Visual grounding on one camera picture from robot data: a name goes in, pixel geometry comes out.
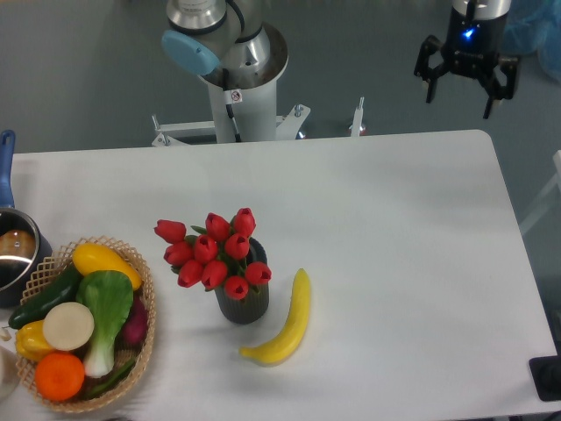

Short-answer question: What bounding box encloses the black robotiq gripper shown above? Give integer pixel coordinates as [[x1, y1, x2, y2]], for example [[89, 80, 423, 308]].
[[414, 4, 521, 119]]

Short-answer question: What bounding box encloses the red tulip bouquet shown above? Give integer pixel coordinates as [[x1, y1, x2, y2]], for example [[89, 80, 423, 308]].
[[153, 208, 272, 301]]

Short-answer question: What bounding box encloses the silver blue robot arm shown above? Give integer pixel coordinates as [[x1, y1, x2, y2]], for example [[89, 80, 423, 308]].
[[161, 1, 520, 116]]

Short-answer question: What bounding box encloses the dark grey ribbed vase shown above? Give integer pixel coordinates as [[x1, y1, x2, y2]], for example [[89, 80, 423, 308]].
[[214, 239, 269, 325]]

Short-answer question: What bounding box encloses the blue plastic bag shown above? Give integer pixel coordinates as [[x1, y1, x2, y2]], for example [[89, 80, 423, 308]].
[[501, 0, 560, 82]]

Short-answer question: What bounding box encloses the black device at edge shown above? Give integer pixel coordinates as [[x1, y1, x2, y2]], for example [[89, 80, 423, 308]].
[[529, 355, 561, 402]]

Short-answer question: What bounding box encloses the yellow banana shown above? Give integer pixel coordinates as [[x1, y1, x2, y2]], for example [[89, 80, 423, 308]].
[[238, 268, 311, 366]]

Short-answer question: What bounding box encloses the yellow squash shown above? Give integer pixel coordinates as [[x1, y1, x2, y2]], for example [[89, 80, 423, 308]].
[[72, 243, 143, 290]]

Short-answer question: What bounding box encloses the green bok choy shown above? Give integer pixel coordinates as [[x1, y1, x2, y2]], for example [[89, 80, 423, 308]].
[[76, 270, 133, 378]]

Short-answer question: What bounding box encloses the purple sweet potato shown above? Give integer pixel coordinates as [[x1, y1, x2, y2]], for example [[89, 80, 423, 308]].
[[121, 296, 148, 346]]

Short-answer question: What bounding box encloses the dark green cucumber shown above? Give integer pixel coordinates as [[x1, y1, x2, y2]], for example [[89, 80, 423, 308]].
[[8, 264, 83, 330]]

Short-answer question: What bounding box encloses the green chili pepper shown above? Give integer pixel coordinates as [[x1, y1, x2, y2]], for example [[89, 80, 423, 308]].
[[82, 359, 136, 400]]

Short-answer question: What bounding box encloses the woven wicker basket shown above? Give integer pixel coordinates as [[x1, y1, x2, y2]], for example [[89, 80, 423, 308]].
[[17, 236, 156, 414]]

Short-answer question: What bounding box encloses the white round radish slice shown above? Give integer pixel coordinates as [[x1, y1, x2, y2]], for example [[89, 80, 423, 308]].
[[43, 302, 95, 351]]

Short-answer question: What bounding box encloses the orange fruit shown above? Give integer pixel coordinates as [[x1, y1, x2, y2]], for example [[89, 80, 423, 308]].
[[34, 352, 85, 402]]

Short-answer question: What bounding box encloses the yellow bell pepper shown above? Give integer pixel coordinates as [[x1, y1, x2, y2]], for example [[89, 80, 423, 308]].
[[16, 320, 55, 362]]

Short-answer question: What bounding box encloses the white furniture frame right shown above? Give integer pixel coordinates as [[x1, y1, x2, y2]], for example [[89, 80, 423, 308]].
[[519, 151, 560, 236]]

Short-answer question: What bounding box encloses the white metal base frame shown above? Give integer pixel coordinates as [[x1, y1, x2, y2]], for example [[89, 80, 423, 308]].
[[152, 96, 366, 147]]

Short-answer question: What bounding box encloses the blue handled saucepan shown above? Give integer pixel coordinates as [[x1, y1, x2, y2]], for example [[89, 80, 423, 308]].
[[1, 130, 52, 309]]

